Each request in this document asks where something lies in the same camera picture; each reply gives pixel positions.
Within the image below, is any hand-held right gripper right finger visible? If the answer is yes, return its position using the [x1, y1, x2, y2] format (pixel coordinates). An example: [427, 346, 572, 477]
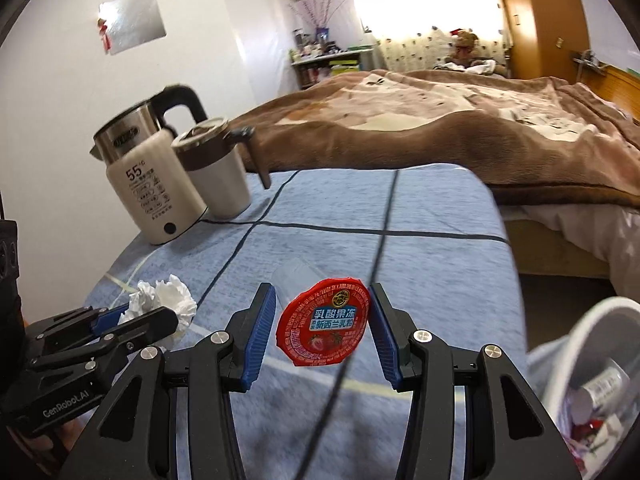
[369, 282, 585, 480]

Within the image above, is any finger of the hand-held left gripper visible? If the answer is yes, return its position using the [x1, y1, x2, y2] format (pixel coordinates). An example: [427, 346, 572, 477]
[27, 304, 130, 348]
[31, 306, 181, 373]

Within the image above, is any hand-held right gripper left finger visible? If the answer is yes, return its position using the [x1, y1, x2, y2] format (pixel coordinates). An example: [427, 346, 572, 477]
[56, 282, 277, 480]

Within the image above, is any white tissue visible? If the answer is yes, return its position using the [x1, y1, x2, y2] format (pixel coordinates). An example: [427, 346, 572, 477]
[117, 275, 198, 351]

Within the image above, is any clear jelly cup red lid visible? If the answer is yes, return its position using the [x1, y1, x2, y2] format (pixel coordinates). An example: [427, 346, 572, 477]
[272, 259, 371, 367]

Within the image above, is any pale blue bin liner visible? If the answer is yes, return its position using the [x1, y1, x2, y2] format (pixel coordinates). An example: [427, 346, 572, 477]
[527, 310, 640, 480]

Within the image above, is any white round trash bin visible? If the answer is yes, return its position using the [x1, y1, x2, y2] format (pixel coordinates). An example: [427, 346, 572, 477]
[525, 296, 640, 480]

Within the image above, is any person's left hand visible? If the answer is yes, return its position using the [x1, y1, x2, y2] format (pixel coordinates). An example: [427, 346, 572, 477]
[50, 416, 90, 463]

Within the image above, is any white steel electric kettle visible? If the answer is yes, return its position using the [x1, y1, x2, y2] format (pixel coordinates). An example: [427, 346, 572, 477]
[90, 85, 210, 246]

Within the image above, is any white mug with brown lid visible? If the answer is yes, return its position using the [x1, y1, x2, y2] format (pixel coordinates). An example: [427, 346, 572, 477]
[171, 117, 273, 220]

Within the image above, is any brown blanket bed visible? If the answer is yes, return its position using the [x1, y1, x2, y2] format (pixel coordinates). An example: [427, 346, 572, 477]
[230, 70, 640, 208]

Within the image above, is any pale pink bed sheet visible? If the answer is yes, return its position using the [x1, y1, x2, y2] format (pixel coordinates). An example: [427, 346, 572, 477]
[500, 200, 640, 281]

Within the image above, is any cluttered small desk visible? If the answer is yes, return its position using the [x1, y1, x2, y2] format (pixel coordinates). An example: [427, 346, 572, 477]
[290, 45, 378, 91]

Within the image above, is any red hanging ornament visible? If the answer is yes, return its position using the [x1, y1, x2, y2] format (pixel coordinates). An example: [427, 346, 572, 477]
[97, 17, 114, 54]

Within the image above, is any brown teddy bear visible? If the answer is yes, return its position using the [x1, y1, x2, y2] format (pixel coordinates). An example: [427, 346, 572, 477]
[432, 27, 506, 78]

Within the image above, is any vase with purple branches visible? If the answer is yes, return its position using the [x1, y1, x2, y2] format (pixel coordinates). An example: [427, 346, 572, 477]
[289, 0, 351, 47]

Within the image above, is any patterned window curtain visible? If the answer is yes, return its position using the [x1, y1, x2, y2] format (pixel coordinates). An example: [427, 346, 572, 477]
[350, 0, 516, 73]

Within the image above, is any wooden bed headboard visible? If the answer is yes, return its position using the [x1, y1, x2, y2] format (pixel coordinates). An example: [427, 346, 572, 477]
[597, 65, 640, 126]

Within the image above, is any wooden wardrobe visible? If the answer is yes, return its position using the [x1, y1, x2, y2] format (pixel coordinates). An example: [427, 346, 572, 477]
[492, 0, 591, 81]

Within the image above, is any white wall panel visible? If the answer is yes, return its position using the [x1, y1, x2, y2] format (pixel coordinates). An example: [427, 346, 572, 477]
[222, 0, 301, 103]

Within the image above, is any silver foil wall sheet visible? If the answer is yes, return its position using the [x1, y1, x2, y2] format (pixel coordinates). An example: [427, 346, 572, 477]
[98, 0, 167, 56]

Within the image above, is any small wall shelf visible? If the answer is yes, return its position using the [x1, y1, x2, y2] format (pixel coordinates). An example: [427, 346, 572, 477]
[572, 50, 609, 74]

